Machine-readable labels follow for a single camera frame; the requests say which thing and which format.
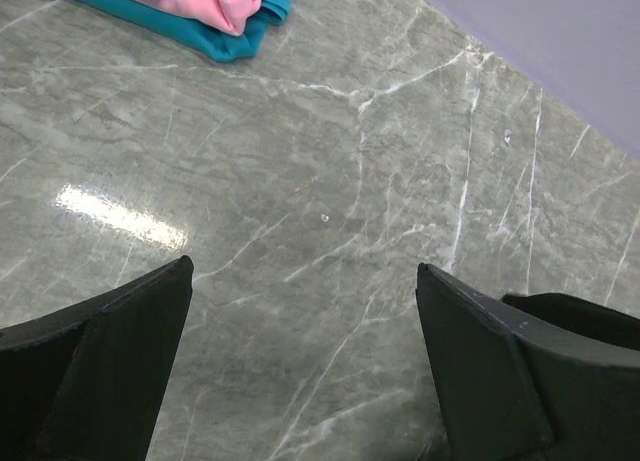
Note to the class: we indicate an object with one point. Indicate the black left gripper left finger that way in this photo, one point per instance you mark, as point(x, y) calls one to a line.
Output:
point(87, 382)

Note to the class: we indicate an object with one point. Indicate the folded pink t-shirt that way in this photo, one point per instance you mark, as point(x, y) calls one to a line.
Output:
point(228, 16)

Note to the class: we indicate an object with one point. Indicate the folded teal t-shirt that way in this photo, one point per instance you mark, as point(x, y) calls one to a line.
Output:
point(213, 43)

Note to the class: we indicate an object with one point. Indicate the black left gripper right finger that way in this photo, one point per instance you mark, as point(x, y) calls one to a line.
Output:
point(540, 377)

